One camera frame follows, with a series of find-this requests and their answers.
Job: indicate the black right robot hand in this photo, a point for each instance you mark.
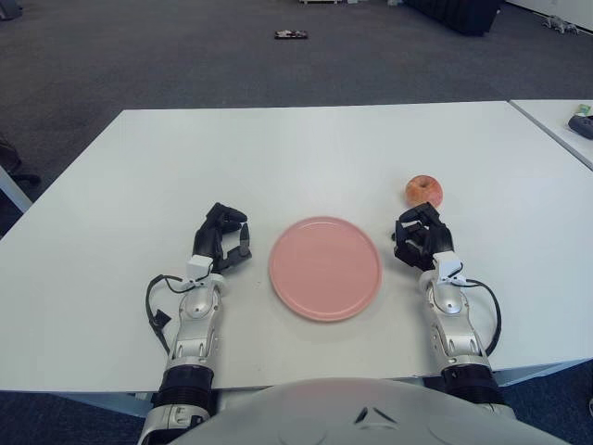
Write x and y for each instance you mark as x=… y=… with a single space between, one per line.
x=435 y=234

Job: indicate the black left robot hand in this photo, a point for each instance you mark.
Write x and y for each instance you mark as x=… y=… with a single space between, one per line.
x=208 y=236

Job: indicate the red yellow apple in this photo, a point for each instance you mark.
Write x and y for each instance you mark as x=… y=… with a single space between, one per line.
x=424 y=189

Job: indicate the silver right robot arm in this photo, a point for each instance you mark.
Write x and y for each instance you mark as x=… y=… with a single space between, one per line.
x=451 y=324

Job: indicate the pink round plate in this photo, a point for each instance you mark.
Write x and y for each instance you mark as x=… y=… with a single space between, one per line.
x=325 y=269

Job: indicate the grey handheld controller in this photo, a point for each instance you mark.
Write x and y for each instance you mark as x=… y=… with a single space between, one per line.
x=583 y=125

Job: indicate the green packet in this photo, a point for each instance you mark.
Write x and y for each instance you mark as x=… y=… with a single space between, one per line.
x=584 y=109

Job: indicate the grey robot torso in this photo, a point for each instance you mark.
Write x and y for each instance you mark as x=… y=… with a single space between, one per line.
x=324 y=412

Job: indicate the dark office chair base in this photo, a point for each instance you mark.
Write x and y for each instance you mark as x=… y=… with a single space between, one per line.
x=11 y=157

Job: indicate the flat dark floor item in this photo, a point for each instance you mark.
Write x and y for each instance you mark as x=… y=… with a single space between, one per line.
x=291 y=34

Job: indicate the black furniture block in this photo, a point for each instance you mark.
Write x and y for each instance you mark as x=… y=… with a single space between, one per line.
x=463 y=16

